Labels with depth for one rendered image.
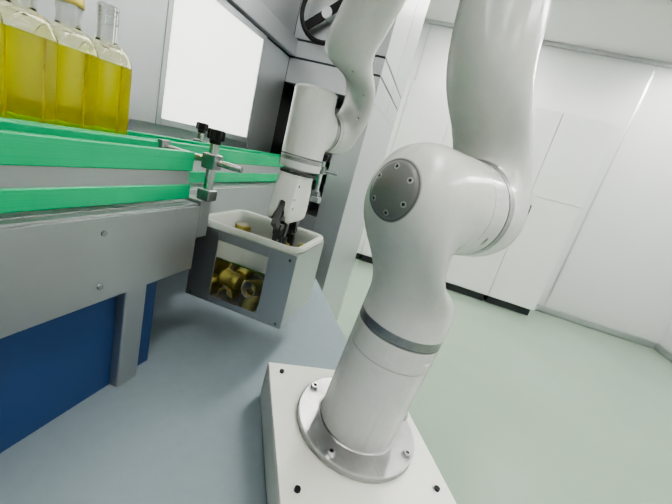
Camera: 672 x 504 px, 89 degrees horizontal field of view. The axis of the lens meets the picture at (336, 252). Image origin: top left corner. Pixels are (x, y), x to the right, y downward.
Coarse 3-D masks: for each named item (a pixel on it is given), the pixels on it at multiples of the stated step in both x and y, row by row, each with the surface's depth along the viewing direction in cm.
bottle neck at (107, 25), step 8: (96, 8) 50; (104, 8) 50; (112, 8) 50; (96, 16) 50; (104, 16) 50; (112, 16) 50; (96, 24) 50; (104, 24) 50; (112, 24) 51; (96, 32) 51; (104, 32) 51; (112, 32) 51; (112, 40) 51
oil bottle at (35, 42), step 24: (0, 0) 39; (24, 24) 40; (48, 24) 42; (24, 48) 40; (48, 48) 43; (24, 72) 41; (48, 72) 43; (24, 96) 42; (48, 96) 44; (48, 120) 45
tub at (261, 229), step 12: (216, 216) 72; (228, 216) 77; (240, 216) 81; (252, 216) 82; (264, 216) 82; (228, 228) 66; (252, 228) 82; (264, 228) 82; (300, 228) 80; (252, 240) 66; (264, 240) 64; (300, 240) 80; (312, 240) 72; (288, 252) 65; (300, 252) 65
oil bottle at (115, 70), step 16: (112, 48) 51; (112, 64) 51; (128, 64) 54; (112, 80) 52; (128, 80) 54; (112, 96) 53; (128, 96) 55; (96, 112) 52; (112, 112) 54; (128, 112) 56; (96, 128) 52; (112, 128) 54
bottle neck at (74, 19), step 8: (56, 0) 45; (56, 8) 45; (64, 8) 45; (72, 8) 45; (80, 8) 46; (56, 16) 45; (64, 16) 45; (72, 16) 46; (80, 16) 47; (72, 24) 46; (80, 24) 47
